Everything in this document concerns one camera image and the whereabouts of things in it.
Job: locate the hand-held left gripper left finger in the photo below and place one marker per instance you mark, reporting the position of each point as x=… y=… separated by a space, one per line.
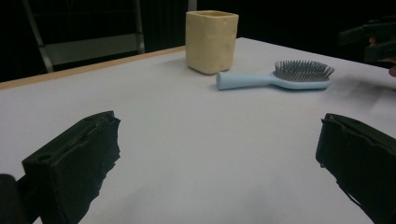
x=68 y=161

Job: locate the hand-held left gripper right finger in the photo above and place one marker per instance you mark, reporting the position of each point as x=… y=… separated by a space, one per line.
x=361 y=155

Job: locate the light blue hairbrush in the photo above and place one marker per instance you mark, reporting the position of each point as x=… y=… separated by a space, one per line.
x=249 y=80

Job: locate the pale yellow square cup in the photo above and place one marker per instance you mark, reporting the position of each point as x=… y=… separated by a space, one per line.
x=211 y=43

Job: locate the grey metal pole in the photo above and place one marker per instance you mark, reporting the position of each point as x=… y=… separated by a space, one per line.
x=192 y=5

